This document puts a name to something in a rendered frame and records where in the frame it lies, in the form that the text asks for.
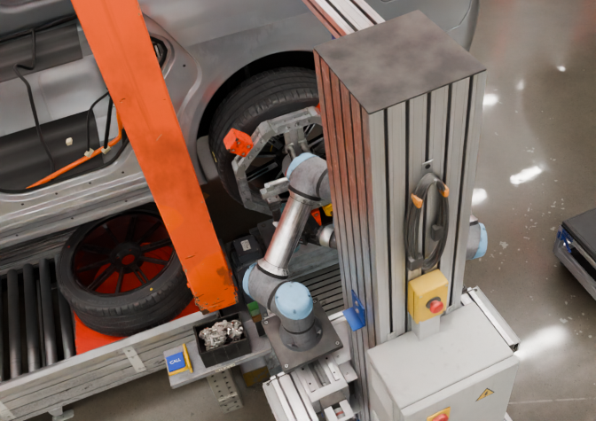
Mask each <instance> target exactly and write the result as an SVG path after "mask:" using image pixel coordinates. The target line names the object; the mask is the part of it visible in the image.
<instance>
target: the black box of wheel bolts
mask: <svg viewBox="0 0 596 421"><path fill-rule="evenodd" d="M192 328H193V331H194V336H195V339H196V344H197V348H198V352H199V355H200V358H201V360H202V361H203V363H204V365H205V367H206V368H208V367H211V366H214V365H217V364H219V363H224V362H227V361H230V360H232V359H235V358H238V357H241V356H243V355H248V354H251V353H252V352H251V348H250V346H249V342H248V339H247V334H246V330H245V327H244V324H243V322H242V318H241V315H240V312H239V311H238V312H235V313H232V314H229V315H227V316H222V317H218V318H216V319H213V320H210V321H207V322H205V323H202V324H197V325H194V326H193V327H192Z"/></svg>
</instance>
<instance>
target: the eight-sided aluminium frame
mask: <svg viewBox="0 0 596 421"><path fill-rule="evenodd" d="M312 123H317V124H318V125H321V126H322V119H321V112H320V111H319V109H318V107H315V106H310V107H306V108H304V109H302V110H299V111H296V112H293V113H288V114H285V115H282V116H279V117H277V118H274V119H271V120H266V121H263V122H261V123H260V125H259V126H258V127H257V129H256V130H255V132H254V133H253V135H252V136H251V139H252V142H253V144H254V146H253V148H252V149H251V151H250V152H249V153H248V155H247V156H246V157H242V156H239V155H237V156H236V157H234V160H233V161H232V163H231V164H232V169H233V171H234V175H235V177H236V181H237V185H238V187H239V195H240V197H241V200H242V202H243V204H244V207H245V208H248V209H249V210H254V211H257V212H260V213H263V214H268V215H271V216H272V212H271V211H270V209H269V207H268V205H267V202H266V200H265V199H262V198H261V197H258V196H255V195H253V194H251V193H250V190H249V186H248V182H247V176H246V173H245V171H246V170H247V168H248V167H249V165H250V164H251V163H252V161H253V160H254V159H255V157H256V156H257V154H258V153H259V152H260V151H261V150H262V148H263V147H264V146H265V144H266V143H267V142H268V140H269V139H270V138H271V137H272V136H276V135H279V134H282V133H284V132H286V131H291V130H294V129H297V128H299V127H304V126H307V125H310V124H312ZM328 204H330V203H329V202H327V201H325V200H323V199H321V200H320V202H318V203H316V204H314V205H313V208H312V209H311V210H313V209H316V208H319V207H324V206H326V205H328Z"/></svg>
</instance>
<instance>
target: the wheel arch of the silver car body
mask: <svg viewBox="0 0 596 421"><path fill-rule="evenodd" d="M247 64H248V66H249V72H250V77H252V76H253V75H257V74H259V73H262V72H263V71H268V70H270V69H273V68H280V67H286V66H291V67H293V66H298V67H304V68H308V69H311V70H314V71H316V68H315V60H314V53H313V51H311V50H303V49H292V50H289V49H288V50H282V51H274V52H272V53H268V54H265V55H262V56H261V57H258V58H255V59H253V60H251V61H249V62H247V63H246V64H245V65H243V66H241V67H240V68H238V69H237V70H236V71H234V72H233V73H232V74H230V75H229V76H228V77H227V78H226V79H225V80H224V81H223V82H222V83H221V84H220V85H219V86H218V87H217V89H216V90H215V91H214V93H213V94H212V95H211V97H210V98H209V100H208V102H207V103H206V105H205V107H204V109H203V111H202V113H201V115H200V119H199V122H198V125H197V128H196V133H195V139H194V155H195V161H196V165H197V169H198V171H199V173H200V177H201V179H202V180H203V182H204V183H205V184H207V183H208V180H207V178H206V176H205V174H204V171H203V168H202V165H201V163H200V159H199V156H198V153H197V140H198V139H199V138H200V137H203V136H207V135H208V132H209V127H210V122H211V120H212V118H213V115H214V113H215V112H216V109H217V107H218V106H219V105H220V103H221V102H222V101H223V99H224V98H225V97H226V96H227V95H228V78H230V91H232V90H233V89H236V87H237V86H238V85H239V84H241V83H242V82H243V81H244V80H246V75H245V70H244V66H246V65H247Z"/></svg>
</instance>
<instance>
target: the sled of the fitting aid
mask: <svg viewBox="0 0 596 421"><path fill-rule="evenodd" d="M249 232H250V234H254V236H256V237H257V238H258V241H259V244H260V246H261V248H262V250H263V254H264V256H265V254H266V252H267V249H266V246H265V244H264V243H263V239H262V236H261V234H260V231H259V230H258V227H254V228H252V229H250V230H249ZM337 263H339V256H338V250H336V249H332V250H329V251H327V252H324V253H320V254H317V255H315V256H312V257H310V258H307V259H304V260H302V261H298V262H295V263H292V264H290V265H288V266H287V268H288V270H289V276H288V278H287V281H290V280H293V279H296V278H298V277H302V276H305V275H308V274H310V273H312V272H315V271H318V270H321V269H324V268H327V267H330V266H333V265H334V264H337Z"/></svg>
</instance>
